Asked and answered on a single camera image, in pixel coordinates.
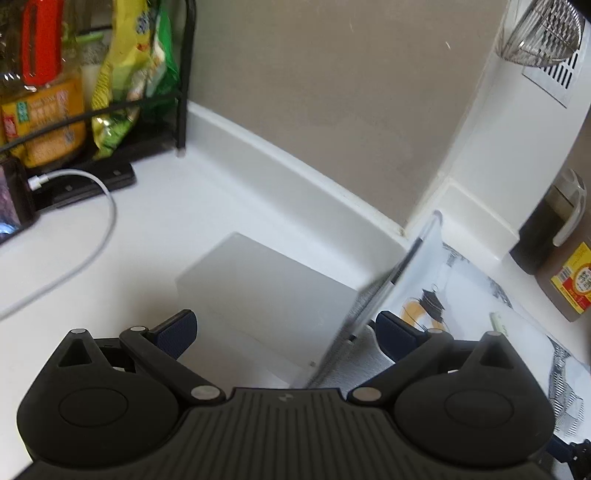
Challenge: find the white charging cable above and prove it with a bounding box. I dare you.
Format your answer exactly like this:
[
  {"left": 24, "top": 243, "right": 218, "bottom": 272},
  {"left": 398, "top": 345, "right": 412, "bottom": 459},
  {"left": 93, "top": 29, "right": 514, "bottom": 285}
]
[{"left": 0, "top": 168, "right": 117, "bottom": 322}]

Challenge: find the white rectangular box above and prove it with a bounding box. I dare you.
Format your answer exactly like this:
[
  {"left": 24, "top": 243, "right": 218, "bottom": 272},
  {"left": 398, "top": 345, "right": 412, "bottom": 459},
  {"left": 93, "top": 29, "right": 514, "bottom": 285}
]
[{"left": 176, "top": 234, "right": 358, "bottom": 392}]

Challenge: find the black smartphone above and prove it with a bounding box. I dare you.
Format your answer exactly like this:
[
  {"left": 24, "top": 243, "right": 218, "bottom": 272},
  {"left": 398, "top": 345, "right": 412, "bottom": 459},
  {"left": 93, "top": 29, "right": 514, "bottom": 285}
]
[{"left": 0, "top": 155, "right": 39, "bottom": 244}]

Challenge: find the yellow label vinegar jug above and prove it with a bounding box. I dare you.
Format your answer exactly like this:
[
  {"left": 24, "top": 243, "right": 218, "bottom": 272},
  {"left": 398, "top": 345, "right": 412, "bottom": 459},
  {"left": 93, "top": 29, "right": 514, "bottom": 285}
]
[{"left": 535, "top": 230, "right": 591, "bottom": 323}]

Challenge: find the wall vent grille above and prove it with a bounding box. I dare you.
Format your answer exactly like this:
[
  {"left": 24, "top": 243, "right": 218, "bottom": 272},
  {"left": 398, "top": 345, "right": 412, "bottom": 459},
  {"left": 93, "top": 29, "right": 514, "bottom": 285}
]
[{"left": 522, "top": 42, "right": 588, "bottom": 107}]

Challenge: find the cooking oil bottle red cap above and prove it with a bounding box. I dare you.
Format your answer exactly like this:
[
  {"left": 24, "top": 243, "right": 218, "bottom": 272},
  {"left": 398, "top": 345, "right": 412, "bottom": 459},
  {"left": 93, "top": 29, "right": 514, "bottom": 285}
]
[{"left": 1, "top": 1, "right": 84, "bottom": 145}]

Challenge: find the black wire rack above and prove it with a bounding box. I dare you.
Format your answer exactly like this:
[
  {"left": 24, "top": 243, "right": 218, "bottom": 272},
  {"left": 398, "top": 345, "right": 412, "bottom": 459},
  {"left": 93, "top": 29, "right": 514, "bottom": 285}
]
[{"left": 0, "top": 0, "right": 198, "bottom": 160}]

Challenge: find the yellow green snack bag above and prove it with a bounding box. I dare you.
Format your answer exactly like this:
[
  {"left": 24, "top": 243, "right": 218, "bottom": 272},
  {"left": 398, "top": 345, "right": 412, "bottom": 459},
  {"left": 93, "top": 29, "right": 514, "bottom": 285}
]
[{"left": 89, "top": 0, "right": 181, "bottom": 160}]

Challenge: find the black knife handle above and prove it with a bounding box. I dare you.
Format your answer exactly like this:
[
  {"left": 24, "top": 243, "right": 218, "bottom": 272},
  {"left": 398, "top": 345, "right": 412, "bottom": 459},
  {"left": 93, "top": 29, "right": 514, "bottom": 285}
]
[{"left": 32, "top": 163, "right": 136, "bottom": 213}]

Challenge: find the dark soy sauce bottle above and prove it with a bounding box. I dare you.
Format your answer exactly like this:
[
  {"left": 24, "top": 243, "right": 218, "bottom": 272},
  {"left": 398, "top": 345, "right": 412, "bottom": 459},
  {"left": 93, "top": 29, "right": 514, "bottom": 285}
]
[{"left": 510, "top": 167, "right": 588, "bottom": 275}]

